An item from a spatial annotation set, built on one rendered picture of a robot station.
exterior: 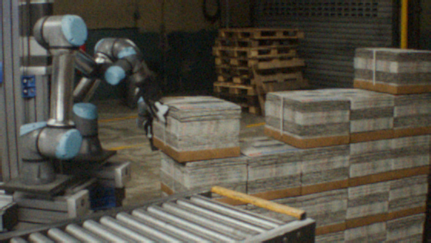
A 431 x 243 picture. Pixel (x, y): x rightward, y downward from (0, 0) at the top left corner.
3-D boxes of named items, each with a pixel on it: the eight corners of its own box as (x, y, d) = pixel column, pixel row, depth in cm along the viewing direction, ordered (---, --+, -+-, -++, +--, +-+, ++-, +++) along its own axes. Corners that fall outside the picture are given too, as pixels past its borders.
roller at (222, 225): (168, 213, 210) (170, 200, 209) (265, 249, 175) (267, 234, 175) (158, 214, 206) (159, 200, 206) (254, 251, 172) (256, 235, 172)
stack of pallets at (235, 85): (262, 101, 1054) (262, 28, 1033) (305, 106, 990) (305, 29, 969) (209, 108, 959) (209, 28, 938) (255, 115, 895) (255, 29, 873)
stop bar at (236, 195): (217, 190, 220) (217, 185, 220) (307, 216, 189) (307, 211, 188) (210, 191, 218) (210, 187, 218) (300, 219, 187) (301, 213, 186)
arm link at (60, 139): (55, 155, 224) (61, 17, 221) (84, 160, 218) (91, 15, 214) (35, 158, 214) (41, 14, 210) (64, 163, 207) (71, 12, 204)
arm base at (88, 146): (66, 155, 266) (65, 134, 264) (79, 149, 281) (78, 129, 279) (95, 158, 263) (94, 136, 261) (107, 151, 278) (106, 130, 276)
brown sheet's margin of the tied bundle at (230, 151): (166, 154, 264) (166, 144, 263) (225, 148, 275) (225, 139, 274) (178, 161, 249) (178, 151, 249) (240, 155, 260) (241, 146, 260)
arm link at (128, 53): (112, 57, 251) (122, 48, 257) (124, 78, 254) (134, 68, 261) (125, 51, 246) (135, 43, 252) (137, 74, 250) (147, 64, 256)
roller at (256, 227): (184, 208, 214) (183, 195, 213) (280, 242, 180) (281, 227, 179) (173, 211, 211) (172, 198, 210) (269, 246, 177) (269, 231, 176)
